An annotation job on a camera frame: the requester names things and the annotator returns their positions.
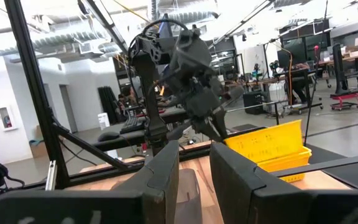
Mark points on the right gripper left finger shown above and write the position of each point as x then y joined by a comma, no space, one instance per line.
135,205

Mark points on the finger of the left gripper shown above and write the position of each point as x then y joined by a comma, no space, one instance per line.
220,124
204,126

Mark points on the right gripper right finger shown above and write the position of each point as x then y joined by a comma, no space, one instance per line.
259,205

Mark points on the yellow slotted plastic basket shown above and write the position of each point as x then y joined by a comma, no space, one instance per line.
266,140
291,161

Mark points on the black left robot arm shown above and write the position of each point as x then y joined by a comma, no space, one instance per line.
149,93

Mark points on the black storage box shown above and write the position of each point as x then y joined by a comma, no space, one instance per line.
253,102

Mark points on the black desk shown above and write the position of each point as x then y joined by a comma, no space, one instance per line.
123,140

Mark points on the black keyboard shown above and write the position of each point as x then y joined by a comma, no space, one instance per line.
132,124

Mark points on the person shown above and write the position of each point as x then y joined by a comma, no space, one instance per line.
300,87
126,101

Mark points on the black computer mouse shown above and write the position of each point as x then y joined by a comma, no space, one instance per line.
108,136

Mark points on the large dark monitor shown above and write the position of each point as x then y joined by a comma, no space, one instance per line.
291,53

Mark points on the black overhead beam with light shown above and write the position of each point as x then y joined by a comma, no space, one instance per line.
104,18

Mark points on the brown cardboard box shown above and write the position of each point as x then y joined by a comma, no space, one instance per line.
38,146

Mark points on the red desk lamp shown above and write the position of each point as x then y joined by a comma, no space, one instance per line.
316,48

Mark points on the red rolling creeper seat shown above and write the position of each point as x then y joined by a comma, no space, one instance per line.
346,99

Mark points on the white fire extinguisher cabinet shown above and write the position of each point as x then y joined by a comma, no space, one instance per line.
7,118

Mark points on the silver aluminium bracket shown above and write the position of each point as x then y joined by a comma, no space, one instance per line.
51,175

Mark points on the black pedestal stand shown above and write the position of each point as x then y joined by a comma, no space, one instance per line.
340,71

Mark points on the black rig frame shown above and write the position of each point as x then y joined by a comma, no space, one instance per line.
39,93

